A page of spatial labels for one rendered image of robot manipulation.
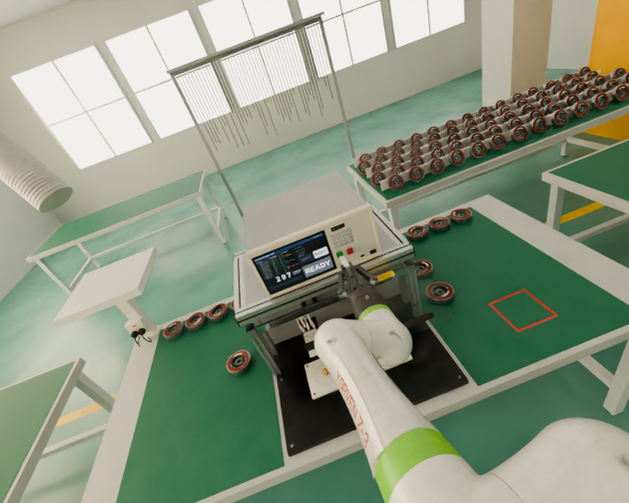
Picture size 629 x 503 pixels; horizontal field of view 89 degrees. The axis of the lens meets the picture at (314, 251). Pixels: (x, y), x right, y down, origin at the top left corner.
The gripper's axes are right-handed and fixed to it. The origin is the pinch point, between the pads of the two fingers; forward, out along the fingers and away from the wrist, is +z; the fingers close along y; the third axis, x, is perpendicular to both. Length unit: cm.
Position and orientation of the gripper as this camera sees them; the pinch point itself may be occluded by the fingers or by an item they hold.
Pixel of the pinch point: (345, 264)
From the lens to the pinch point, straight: 106.4
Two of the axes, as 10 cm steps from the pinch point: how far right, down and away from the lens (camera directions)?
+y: 9.3, -3.7, 0.2
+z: -2.2, -5.0, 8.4
